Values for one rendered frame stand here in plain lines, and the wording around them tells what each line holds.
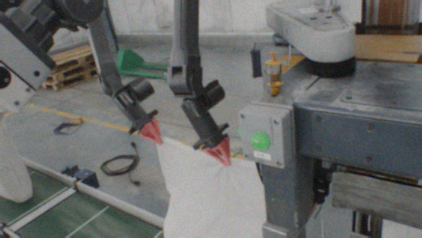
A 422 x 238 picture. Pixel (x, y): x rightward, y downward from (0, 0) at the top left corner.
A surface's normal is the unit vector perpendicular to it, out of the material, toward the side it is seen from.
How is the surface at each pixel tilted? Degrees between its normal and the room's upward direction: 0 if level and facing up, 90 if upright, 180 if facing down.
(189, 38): 79
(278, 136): 90
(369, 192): 90
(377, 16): 90
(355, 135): 90
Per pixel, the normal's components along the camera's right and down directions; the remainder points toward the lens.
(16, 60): 0.81, 0.14
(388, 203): -0.57, 0.40
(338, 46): 0.03, 0.40
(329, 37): -0.33, 0.43
